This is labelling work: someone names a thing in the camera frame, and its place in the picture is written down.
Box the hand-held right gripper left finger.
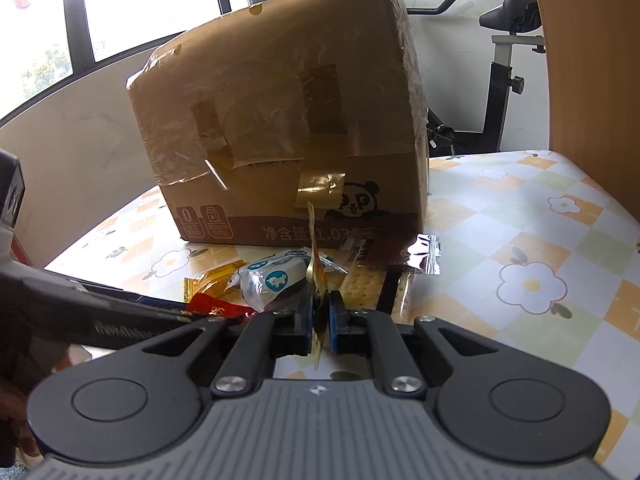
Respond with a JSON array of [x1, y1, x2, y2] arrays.
[[141, 293, 316, 402]]

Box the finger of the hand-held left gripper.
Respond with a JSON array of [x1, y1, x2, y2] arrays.
[[75, 282, 195, 324]]

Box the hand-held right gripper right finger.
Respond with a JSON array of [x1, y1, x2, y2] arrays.
[[327, 292, 499, 402]]

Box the gold foil snack packet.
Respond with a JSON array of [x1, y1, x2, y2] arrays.
[[304, 202, 332, 372]]

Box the person's left hand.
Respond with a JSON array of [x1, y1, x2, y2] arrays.
[[0, 374, 42, 457]]

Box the clear cracker packet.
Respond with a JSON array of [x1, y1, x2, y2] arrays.
[[325, 233, 444, 319]]

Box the white blue candy packet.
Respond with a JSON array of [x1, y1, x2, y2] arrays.
[[234, 249, 347, 312]]

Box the orange candy packet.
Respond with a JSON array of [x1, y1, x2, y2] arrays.
[[182, 260, 249, 304]]

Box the red candy packet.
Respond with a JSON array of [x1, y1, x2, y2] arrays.
[[187, 293, 259, 319]]

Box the floral checkered tablecloth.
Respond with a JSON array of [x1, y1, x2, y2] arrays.
[[44, 149, 640, 480]]

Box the taped cardboard box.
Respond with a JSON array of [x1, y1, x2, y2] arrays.
[[125, 0, 432, 252]]

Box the black exercise bike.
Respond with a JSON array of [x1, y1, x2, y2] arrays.
[[404, 0, 547, 159]]

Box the wooden panel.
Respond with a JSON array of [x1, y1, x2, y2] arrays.
[[529, 0, 640, 222]]

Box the black window frame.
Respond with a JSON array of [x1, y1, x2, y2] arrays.
[[0, 0, 507, 128]]

